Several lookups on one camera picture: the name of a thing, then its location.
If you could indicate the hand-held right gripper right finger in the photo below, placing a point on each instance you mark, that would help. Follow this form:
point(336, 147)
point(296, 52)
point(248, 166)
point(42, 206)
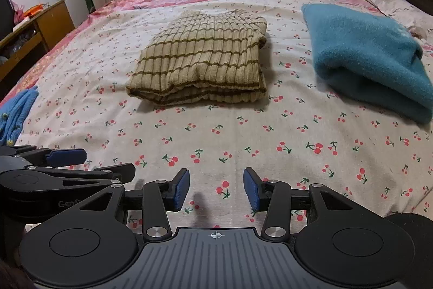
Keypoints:
point(252, 189)

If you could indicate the black monitor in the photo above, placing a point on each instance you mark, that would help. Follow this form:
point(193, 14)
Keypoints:
point(6, 13)

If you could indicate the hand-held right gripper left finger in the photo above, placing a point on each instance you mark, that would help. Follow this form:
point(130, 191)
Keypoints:
point(181, 189)

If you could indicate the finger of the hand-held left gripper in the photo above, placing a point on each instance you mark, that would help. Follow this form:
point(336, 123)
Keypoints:
point(66, 156)
point(115, 172)

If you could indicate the blue knit cardigan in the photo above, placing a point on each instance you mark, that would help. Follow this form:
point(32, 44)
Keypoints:
point(17, 113)

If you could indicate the wooden desk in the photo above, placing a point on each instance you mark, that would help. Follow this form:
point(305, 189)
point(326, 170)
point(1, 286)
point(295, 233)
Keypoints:
point(50, 25)

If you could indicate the orange object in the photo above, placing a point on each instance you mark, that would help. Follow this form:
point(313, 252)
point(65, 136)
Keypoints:
point(33, 9)

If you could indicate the cherry print bed sheet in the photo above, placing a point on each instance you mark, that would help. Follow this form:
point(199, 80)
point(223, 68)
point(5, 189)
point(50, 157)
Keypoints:
point(236, 126)

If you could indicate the beige striped knit sweater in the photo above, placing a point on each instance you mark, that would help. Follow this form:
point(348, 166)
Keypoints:
point(203, 55)

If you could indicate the teal fleece garment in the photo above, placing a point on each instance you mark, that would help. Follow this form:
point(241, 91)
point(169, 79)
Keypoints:
point(358, 48)

